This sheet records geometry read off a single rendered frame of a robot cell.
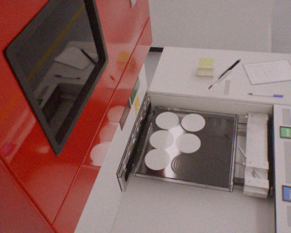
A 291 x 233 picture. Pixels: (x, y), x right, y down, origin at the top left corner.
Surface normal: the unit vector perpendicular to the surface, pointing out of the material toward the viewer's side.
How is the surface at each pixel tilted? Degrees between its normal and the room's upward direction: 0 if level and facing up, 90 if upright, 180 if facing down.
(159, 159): 1
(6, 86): 90
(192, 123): 1
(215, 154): 0
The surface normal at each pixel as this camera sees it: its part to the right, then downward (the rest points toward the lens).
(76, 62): 0.96, 0.11
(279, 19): -0.11, -0.69
